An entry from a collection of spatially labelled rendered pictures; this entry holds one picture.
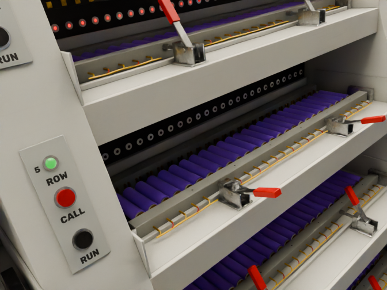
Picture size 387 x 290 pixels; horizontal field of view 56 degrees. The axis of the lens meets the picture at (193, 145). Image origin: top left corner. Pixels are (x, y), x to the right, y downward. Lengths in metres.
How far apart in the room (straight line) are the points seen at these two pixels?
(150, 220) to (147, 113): 0.13
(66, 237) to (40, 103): 0.12
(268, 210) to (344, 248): 0.23
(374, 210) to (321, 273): 0.21
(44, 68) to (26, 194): 0.11
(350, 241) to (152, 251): 0.40
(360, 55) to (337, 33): 0.16
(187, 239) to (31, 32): 0.27
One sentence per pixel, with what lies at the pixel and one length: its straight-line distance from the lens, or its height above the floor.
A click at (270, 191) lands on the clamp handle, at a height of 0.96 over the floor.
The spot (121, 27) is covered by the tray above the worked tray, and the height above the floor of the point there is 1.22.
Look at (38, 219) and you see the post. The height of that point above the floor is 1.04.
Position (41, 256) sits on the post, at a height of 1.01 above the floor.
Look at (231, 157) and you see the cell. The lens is 0.57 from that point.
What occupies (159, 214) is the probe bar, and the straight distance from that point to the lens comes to 0.45.
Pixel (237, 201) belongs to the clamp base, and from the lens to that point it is 0.48.
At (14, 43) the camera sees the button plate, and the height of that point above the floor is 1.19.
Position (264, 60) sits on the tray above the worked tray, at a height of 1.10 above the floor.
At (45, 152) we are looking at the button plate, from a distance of 0.35.
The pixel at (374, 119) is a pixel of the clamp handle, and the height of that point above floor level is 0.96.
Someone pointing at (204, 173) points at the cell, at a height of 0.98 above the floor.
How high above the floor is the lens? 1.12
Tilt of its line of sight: 11 degrees down
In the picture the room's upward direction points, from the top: 19 degrees counter-clockwise
